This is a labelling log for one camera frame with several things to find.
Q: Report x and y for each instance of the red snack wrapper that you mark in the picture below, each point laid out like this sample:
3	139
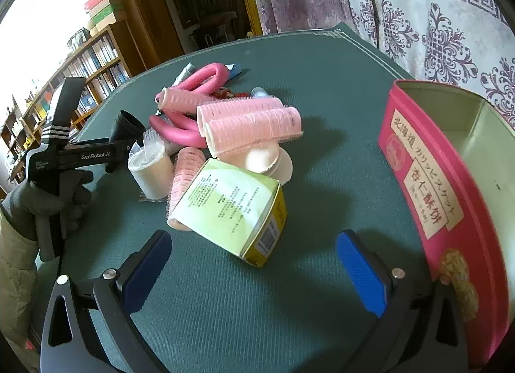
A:
225	94

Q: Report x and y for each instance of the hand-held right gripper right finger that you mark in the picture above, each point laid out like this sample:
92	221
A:
360	272

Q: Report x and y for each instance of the green and white box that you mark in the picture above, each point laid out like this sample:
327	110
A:
108	19
105	9

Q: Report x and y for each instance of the green and yellow carton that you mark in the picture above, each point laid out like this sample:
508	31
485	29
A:
225	204

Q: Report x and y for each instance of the white purple patterned curtain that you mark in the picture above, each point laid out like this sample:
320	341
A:
422	15

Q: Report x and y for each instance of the framed picture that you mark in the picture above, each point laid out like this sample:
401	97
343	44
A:
78	39

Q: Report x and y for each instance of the wooden bookshelf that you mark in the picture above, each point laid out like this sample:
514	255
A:
100	59

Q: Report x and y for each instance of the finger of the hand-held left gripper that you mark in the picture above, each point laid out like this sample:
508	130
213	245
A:
96	155

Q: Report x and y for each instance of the pink tin box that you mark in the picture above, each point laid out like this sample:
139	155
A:
426	180

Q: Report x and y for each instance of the grey white tube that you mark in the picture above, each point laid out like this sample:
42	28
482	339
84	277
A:
183	73

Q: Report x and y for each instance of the beige round lid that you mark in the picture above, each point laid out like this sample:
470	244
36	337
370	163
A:
263	159

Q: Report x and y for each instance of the person's left hand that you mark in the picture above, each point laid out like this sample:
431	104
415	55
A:
24	212

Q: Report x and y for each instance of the green desktop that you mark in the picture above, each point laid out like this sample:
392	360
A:
322	155

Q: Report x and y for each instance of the pink bendy foam rod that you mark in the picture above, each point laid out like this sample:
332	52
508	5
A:
205	75

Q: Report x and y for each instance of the black nozzle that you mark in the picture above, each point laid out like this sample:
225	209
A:
124	123

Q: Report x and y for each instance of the wooden door frame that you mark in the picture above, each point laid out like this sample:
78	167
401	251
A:
132	3

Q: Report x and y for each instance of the white roll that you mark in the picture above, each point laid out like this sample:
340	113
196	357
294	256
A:
151	172

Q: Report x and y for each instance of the blue and white box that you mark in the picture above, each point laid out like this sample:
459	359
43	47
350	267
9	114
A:
234	69

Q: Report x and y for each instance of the light blue lip balm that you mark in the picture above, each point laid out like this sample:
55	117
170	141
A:
261	93

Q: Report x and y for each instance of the person's left forearm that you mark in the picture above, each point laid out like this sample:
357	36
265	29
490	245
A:
14	276

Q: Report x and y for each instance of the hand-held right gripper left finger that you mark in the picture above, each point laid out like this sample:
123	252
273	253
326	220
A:
149	264

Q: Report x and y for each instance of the white sachet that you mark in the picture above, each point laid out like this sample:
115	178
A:
155	137

